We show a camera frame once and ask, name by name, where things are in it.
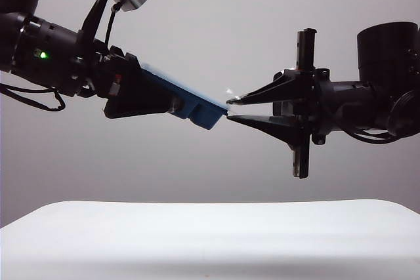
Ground dark blue ice cube tray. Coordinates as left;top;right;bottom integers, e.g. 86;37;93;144
141;65;229;130

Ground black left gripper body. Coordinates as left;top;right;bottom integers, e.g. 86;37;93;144
72;31;128;100

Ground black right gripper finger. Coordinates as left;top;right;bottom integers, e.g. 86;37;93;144
226;114;297;153
228;68;298;107

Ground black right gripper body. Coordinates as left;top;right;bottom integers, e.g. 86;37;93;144
272;28;331;180

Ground translucent plastic tray lid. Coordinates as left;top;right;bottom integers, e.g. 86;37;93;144
141;62;236;113

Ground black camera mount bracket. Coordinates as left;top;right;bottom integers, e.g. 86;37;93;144
80;0;132;48

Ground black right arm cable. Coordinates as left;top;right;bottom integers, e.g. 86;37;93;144
341;125;398;145

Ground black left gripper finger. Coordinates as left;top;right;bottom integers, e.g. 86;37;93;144
102;52;185;121

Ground thin black camera cable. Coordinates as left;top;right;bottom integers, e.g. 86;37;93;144
104;2;121;52

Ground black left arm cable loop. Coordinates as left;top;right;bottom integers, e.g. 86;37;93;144
0;83;66;111

